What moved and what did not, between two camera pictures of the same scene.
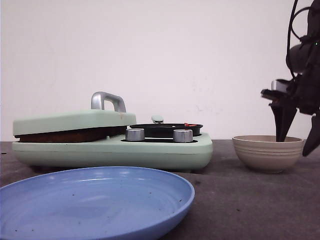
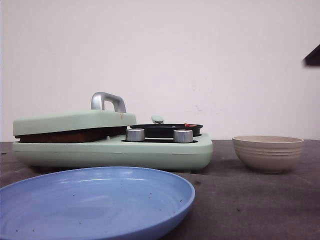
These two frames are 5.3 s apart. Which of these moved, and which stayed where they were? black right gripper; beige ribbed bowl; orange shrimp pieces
Moved: black right gripper
Stayed: beige ribbed bowl; orange shrimp pieces
